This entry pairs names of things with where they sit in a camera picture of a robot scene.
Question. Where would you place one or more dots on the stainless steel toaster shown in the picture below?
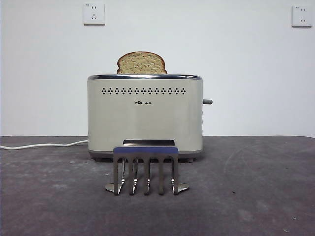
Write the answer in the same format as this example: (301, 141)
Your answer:
(145, 123)

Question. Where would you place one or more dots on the grey toaster lever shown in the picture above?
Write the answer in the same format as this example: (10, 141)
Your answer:
(208, 101)

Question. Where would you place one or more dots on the seeded brown bread slice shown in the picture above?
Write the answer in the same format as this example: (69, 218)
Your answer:
(141, 64)

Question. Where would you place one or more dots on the metal toast rack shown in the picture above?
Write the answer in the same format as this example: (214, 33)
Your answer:
(145, 151)

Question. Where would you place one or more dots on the white wall socket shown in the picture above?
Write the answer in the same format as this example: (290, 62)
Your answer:
(303, 16)
(94, 14)

